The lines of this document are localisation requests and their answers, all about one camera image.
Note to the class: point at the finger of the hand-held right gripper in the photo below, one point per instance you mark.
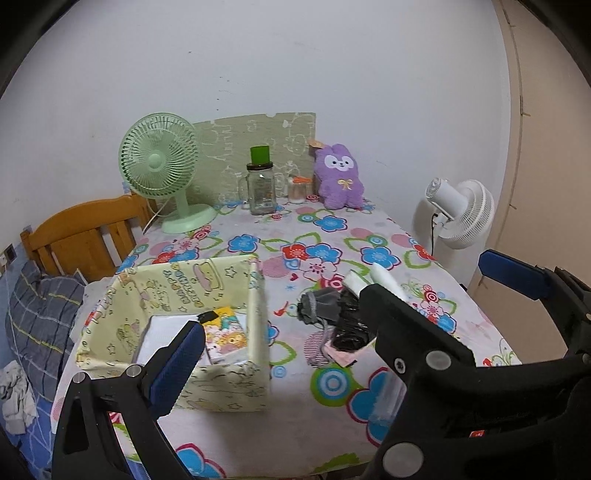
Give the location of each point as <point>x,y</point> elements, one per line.
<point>512,274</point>

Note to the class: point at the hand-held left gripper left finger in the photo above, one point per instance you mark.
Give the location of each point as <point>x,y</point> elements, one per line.
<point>178,364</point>

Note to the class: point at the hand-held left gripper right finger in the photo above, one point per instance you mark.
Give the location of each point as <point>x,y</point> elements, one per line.
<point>392,323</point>

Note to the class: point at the white tube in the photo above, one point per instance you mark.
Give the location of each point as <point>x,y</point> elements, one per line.
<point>385,279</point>

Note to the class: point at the black plastic bag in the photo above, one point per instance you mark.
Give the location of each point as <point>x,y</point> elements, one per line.
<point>348,330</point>

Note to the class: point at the pink tissue packet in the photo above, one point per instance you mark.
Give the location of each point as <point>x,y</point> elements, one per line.
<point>341,359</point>

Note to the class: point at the pink striped sock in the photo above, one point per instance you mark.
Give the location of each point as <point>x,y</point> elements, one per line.
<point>316,348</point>

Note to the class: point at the yellow fabric storage box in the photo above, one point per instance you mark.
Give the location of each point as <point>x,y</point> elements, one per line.
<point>258,332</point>

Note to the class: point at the white flat box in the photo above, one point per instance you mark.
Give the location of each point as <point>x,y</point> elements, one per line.
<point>157,337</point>

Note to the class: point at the cartoon print tissue packet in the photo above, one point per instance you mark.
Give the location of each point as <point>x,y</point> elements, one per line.
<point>226,339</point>

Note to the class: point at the white standing fan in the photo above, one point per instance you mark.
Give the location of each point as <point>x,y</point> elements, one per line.
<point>466,212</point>

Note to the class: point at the floral tablecloth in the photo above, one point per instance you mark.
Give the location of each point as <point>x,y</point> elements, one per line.
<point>295,277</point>

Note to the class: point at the white bedding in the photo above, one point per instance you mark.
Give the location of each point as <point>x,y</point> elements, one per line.
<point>94,295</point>

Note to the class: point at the beige door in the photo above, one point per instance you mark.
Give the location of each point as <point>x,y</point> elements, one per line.
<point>554,161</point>

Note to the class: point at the grey plaid pillow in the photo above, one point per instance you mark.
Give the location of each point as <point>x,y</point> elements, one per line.
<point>41,318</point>

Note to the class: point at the purple plush bunny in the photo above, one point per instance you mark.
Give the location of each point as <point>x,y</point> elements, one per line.
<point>339,184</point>

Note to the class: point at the cotton swab jar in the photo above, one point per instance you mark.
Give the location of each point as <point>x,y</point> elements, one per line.
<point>298,191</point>

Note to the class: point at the white grey crumpled cloth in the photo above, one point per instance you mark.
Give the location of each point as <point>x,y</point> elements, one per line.
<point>16,397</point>

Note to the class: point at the blue bed sheet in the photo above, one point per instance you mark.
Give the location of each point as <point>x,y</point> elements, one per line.
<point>32,443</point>

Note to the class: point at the glass jar mug green lid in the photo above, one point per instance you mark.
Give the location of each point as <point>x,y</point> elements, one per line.
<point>262,189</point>

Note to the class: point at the brown plush tag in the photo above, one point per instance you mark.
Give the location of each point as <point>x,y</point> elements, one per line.
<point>316,143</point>

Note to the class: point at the green desk fan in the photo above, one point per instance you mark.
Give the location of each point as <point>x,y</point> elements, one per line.
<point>154,159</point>

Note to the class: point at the green patterned board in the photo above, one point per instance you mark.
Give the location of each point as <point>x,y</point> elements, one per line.
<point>231,134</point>

